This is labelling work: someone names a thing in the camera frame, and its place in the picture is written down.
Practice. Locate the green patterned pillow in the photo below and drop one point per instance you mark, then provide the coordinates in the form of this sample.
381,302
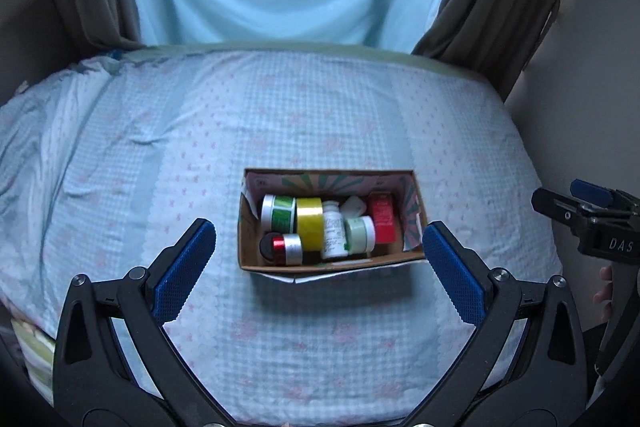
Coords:
38,354

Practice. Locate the red silver cream jar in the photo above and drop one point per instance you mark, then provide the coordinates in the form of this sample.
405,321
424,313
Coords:
287,249

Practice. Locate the black round lid jar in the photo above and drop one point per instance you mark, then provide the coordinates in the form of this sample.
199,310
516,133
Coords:
272,248

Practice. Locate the red Marubi cosmetic box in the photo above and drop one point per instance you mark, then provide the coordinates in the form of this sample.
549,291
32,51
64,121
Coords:
382,213

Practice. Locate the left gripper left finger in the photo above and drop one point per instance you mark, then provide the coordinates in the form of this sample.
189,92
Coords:
114,363

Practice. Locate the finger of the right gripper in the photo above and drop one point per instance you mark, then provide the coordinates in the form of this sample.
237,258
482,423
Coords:
567,210
598,199

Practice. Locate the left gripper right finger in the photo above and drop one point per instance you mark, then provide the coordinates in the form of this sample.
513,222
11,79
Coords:
524,364

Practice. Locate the person's right hand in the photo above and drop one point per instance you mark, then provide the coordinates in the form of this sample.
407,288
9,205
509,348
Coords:
604,296

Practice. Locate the white earbuds case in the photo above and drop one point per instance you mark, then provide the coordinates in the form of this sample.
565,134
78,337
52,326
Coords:
353,207

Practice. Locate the pale green cream jar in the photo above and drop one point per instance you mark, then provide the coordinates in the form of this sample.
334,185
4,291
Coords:
360,235

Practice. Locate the yellow tape roll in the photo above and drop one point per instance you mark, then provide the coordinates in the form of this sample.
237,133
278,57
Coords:
310,223

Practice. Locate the white pill bottle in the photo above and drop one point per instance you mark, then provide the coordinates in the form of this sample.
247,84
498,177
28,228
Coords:
334,236

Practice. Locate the brown cardboard box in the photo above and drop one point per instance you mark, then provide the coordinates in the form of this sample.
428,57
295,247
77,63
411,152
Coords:
336,185

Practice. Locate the green label white jar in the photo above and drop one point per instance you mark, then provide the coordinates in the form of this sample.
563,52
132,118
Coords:
278,213

